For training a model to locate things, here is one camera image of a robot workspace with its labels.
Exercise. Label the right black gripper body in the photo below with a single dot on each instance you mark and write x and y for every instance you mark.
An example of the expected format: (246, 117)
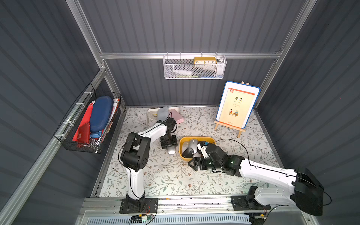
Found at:
(198, 163)

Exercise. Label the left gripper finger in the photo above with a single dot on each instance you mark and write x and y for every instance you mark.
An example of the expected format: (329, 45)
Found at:
(164, 142)
(173, 141)

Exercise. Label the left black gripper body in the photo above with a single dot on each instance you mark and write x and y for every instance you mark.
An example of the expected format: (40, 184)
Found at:
(168, 142)

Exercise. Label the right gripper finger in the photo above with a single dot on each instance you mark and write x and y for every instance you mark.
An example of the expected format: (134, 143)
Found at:
(193, 163)
(200, 163)

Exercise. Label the silver mouse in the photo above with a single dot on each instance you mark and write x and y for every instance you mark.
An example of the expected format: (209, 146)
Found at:
(192, 145)
(171, 150)

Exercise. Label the black mouse row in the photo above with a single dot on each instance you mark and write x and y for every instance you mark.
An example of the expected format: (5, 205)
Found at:
(188, 153)

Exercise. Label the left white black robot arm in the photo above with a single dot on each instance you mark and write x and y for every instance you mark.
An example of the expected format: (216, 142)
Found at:
(136, 152)

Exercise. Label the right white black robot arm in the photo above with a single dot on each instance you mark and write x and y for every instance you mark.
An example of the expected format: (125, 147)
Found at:
(292, 187)

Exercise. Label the yellow plastic storage box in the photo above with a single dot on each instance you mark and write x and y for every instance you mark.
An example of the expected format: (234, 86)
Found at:
(184, 145)

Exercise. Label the pink box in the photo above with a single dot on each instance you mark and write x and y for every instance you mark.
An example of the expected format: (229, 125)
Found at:
(176, 116)

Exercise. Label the grey pencil case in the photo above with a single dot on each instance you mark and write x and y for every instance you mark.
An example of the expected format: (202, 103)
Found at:
(162, 114)

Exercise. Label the white tray with tape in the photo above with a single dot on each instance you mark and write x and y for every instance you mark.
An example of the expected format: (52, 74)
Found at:
(152, 115)

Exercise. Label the wooden easel stand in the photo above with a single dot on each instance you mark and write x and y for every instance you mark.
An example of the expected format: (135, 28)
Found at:
(229, 125)

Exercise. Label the book on blue board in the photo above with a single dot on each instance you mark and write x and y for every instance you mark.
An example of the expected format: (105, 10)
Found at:
(238, 104)

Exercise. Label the blue oval case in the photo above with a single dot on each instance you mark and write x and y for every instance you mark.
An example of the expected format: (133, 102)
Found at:
(102, 110)

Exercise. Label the red folder in basket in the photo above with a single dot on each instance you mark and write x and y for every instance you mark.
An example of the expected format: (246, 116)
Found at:
(83, 132)

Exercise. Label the yellow clock in basket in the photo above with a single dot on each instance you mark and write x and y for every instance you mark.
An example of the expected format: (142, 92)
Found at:
(205, 60)

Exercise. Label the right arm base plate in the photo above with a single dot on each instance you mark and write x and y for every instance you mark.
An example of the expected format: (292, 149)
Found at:
(240, 203)

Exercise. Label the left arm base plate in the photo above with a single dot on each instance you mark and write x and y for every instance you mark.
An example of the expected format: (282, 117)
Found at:
(142, 206)

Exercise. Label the white wire mesh basket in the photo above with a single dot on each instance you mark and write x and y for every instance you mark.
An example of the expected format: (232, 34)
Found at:
(182, 67)

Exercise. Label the black wire wall basket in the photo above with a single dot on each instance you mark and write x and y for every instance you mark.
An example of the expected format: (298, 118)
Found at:
(98, 140)

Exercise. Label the aluminium front rail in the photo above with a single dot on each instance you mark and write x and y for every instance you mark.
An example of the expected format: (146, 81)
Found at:
(102, 206)

